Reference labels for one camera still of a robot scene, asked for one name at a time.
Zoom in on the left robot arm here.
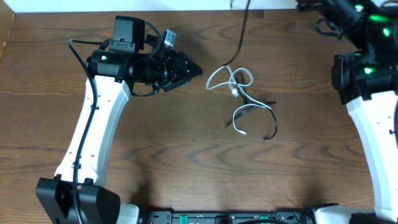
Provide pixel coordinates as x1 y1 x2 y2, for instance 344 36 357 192
35 16 203 223

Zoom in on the long black cable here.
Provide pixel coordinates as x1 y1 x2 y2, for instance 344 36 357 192
222 0 279 141

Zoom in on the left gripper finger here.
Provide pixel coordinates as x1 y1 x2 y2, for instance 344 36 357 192
163 79 191 92
185 56 203 77

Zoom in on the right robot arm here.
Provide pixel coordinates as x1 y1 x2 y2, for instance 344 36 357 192
297 0 397 223

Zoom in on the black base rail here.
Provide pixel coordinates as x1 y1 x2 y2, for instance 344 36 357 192
137 208 315 224

